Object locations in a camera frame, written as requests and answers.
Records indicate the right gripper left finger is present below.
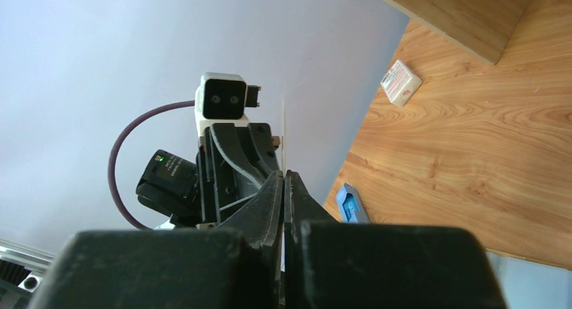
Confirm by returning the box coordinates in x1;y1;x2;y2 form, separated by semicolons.
30;171;284;308

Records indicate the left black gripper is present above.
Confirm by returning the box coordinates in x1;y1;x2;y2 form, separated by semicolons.
196;123;282;229

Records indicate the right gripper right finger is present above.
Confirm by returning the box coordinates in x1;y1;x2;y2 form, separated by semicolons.
284;171;507;308

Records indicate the pink white card pack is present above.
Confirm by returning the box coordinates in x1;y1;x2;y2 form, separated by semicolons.
380;59;423;108

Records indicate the blue small box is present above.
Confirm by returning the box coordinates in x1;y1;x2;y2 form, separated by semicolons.
335;183;371;224

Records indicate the wooden shelf unit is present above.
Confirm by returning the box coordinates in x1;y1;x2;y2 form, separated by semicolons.
383;0;531;65

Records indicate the aluminium rail frame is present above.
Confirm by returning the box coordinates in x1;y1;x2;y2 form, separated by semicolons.
1;238;54;309

